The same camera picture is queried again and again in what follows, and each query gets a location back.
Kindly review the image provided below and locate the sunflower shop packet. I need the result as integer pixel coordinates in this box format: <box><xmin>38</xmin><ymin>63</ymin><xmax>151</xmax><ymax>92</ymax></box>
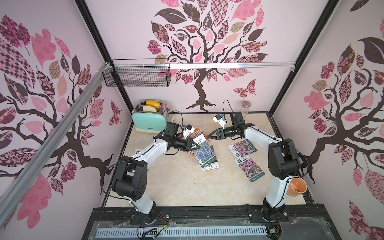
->
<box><xmin>189</xmin><ymin>128</ymin><xmax>204</xmax><ymax>139</ymax></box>

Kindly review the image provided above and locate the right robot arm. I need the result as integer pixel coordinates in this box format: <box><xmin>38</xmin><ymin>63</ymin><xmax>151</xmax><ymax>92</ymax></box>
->
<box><xmin>208</xmin><ymin>112</ymin><xmax>301</xmax><ymax>222</ymax></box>

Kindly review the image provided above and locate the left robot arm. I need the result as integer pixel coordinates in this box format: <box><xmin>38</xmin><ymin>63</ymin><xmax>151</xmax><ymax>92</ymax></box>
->
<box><xmin>111</xmin><ymin>123</ymin><xmax>201</xmax><ymax>224</ymax></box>

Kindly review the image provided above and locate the clear glass jar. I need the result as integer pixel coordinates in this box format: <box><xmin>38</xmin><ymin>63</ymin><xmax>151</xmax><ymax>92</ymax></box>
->
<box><xmin>240</xmin><ymin>100</ymin><xmax>251</xmax><ymax>119</ymax></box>

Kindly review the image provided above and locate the purple flower packet upper right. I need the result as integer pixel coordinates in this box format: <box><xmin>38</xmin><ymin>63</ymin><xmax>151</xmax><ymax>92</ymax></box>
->
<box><xmin>228</xmin><ymin>139</ymin><xmax>258</xmax><ymax>159</ymax></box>

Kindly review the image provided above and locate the purple flower packet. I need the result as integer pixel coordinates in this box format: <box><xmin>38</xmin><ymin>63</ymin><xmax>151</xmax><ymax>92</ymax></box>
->
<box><xmin>234</xmin><ymin>156</ymin><xmax>265</xmax><ymax>183</ymax></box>
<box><xmin>228</xmin><ymin>139</ymin><xmax>258</xmax><ymax>159</ymax></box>

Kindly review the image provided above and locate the pink flower packet centre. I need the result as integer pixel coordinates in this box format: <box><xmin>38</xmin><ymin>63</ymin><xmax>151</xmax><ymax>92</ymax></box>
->
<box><xmin>196</xmin><ymin>145</ymin><xmax>220</xmax><ymax>172</ymax></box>

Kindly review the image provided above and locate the mint green toaster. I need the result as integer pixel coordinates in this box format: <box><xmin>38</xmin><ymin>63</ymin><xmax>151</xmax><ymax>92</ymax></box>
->
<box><xmin>132</xmin><ymin>100</ymin><xmax>170</xmax><ymax>133</ymax></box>

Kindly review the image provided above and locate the pale toast slice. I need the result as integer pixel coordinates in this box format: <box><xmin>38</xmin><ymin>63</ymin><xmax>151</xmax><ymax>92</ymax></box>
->
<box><xmin>143</xmin><ymin>105</ymin><xmax>158</xmax><ymax>113</ymax></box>

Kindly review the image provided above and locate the yellow toast slice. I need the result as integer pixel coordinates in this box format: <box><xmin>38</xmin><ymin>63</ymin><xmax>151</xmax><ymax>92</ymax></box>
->
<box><xmin>146</xmin><ymin>100</ymin><xmax>162</xmax><ymax>109</ymax></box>

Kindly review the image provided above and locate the purple flower packet lower right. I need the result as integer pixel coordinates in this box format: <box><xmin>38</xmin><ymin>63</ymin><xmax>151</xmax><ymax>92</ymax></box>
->
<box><xmin>234</xmin><ymin>156</ymin><xmax>265</xmax><ymax>183</ymax></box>

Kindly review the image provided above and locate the orange cup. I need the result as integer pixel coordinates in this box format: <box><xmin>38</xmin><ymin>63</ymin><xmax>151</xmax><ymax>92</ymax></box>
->
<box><xmin>287</xmin><ymin>177</ymin><xmax>308</xmax><ymax>197</ymax></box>

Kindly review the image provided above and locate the white vented strip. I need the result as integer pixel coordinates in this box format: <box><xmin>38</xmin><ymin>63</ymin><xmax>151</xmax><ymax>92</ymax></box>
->
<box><xmin>94</xmin><ymin>226</ymin><xmax>268</xmax><ymax>240</ymax></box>

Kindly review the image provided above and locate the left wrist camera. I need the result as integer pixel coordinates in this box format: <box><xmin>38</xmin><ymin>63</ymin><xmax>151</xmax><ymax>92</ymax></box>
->
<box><xmin>183</xmin><ymin>125</ymin><xmax>196</xmax><ymax>140</ymax></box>

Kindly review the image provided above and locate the black wire basket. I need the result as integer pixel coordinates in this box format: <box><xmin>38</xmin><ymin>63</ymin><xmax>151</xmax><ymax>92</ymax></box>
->
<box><xmin>103</xmin><ymin>57</ymin><xmax>171</xmax><ymax>88</ymax></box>

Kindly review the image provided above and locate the aluminium rail back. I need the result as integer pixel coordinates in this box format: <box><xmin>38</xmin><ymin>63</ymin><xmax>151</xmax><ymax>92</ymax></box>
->
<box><xmin>115</xmin><ymin>62</ymin><xmax>296</xmax><ymax>70</ymax></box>

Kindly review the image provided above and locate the aluminium rail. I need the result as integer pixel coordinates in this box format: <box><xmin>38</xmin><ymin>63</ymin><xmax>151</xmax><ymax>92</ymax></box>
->
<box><xmin>115</xmin><ymin>62</ymin><xmax>296</xmax><ymax>70</ymax></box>
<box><xmin>1</xmin><ymin>63</ymin><xmax>112</xmax><ymax>227</ymax></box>

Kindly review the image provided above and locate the black base frame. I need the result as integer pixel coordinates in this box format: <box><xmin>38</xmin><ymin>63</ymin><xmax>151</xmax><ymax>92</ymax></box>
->
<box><xmin>82</xmin><ymin>204</ymin><xmax>341</xmax><ymax>240</ymax></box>

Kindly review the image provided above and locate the aluminium rail left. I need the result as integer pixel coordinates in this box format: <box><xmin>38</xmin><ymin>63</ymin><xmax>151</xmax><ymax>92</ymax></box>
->
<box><xmin>1</xmin><ymin>63</ymin><xmax>112</xmax><ymax>227</ymax></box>

